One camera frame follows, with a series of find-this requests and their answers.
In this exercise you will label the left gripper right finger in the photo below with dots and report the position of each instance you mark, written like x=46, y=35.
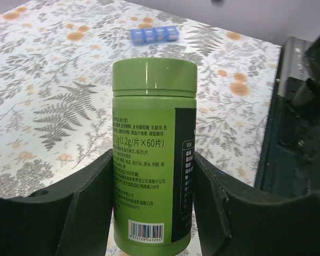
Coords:
x=234, y=218

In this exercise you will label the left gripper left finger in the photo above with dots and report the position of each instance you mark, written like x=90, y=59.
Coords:
x=70, y=217

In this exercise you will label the floral table mat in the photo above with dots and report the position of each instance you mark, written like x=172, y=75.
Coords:
x=56, y=62

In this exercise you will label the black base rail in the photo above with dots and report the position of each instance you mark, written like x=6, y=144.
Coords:
x=290, y=159

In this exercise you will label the green pill bottle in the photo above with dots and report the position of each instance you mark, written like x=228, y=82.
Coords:
x=154, y=122

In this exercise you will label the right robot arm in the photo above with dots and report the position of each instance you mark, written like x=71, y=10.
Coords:
x=306, y=102

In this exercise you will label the blue pill organizer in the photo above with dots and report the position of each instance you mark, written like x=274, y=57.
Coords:
x=144, y=36

